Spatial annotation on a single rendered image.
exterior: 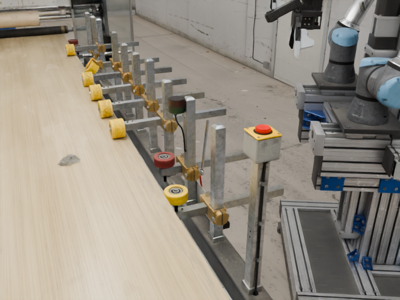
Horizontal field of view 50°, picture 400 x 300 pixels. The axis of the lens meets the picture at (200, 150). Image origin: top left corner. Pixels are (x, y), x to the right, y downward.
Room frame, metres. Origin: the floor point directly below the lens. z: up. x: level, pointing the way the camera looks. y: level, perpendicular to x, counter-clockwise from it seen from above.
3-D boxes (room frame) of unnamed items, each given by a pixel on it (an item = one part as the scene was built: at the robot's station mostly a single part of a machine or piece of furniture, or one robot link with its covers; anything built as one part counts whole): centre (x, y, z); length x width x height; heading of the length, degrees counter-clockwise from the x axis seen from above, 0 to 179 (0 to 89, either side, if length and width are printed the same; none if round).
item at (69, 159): (1.41, 0.49, 0.91); 0.09 x 0.07 x 0.02; 135
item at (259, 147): (0.97, -0.16, 1.18); 0.07 x 0.07 x 0.08; 22
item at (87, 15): (3.52, 0.90, 0.88); 0.03 x 0.03 x 0.48; 22
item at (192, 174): (1.46, 0.05, 0.85); 0.13 x 0.06 x 0.05; 22
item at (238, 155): (1.52, -0.05, 0.84); 0.43 x 0.03 x 0.04; 112
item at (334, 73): (2.00, -0.67, 1.09); 0.15 x 0.15 x 0.10
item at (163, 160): (1.44, 0.14, 0.85); 0.08 x 0.08 x 0.11
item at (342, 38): (2.01, -0.67, 1.21); 0.13 x 0.12 x 0.14; 169
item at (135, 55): (2.13, 0.33, 0.90); 0.03 x 0.03 x 0.48; 22
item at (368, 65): (1.50, -0.64, 1.21); 0.13 x 0.12 x 0.14; 3
